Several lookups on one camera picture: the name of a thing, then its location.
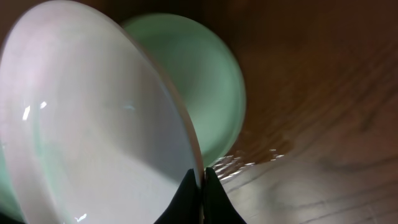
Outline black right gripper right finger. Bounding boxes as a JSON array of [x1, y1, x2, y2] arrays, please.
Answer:
[[202, 167, 246, 224]]

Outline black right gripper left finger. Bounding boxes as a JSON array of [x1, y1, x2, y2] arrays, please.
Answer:
[[155, 169, 201, 224]]

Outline white plate with green stain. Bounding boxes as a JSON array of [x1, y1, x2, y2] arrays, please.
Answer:
[[1, 1, 203, 223]]

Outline mint green plate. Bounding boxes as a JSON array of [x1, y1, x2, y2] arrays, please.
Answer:
[[0, 12, 247, 222]]

